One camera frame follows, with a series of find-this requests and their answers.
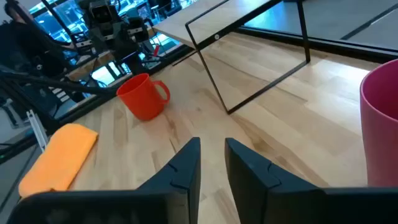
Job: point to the red plastic mug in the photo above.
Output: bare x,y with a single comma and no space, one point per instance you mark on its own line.
140,98

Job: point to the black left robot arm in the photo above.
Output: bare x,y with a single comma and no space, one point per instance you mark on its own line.
136,29

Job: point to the white metal bracket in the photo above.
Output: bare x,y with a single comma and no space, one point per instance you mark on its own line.
37,130

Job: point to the black station frame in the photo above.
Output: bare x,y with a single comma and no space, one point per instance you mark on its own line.
46,84

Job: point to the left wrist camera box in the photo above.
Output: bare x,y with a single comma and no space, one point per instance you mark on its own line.
101,14

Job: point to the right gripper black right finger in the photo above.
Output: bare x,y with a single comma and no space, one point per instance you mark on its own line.
264,199

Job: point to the wooden shelf with black frame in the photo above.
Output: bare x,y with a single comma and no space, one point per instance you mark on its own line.
199,21

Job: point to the tall pink plastic cup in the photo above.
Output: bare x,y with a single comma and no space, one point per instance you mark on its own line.
381,146

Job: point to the small red clip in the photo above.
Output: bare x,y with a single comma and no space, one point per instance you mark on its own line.
156,50

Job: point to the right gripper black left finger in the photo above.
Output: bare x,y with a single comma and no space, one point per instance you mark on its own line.
174,202

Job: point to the yellow microfibre cloth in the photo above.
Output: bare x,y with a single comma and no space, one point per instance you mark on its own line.
59,158

